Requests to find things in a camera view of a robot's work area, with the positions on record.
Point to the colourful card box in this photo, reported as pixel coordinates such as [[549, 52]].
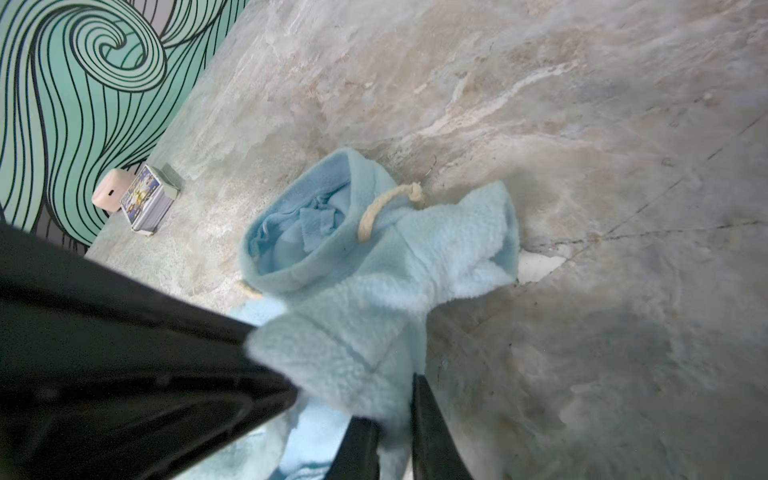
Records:
[[147, 200]]

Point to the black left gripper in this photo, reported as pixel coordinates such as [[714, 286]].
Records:
[[105, 378]]

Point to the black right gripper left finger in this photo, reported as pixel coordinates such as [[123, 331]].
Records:
[[357, 457]]

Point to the light blue fleece hoodie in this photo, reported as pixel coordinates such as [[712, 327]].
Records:
[[348, 265]]

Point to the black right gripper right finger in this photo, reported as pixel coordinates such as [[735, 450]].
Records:
[[434, 453]]

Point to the pink round wooden block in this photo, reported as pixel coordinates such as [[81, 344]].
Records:
[[109, 192]]

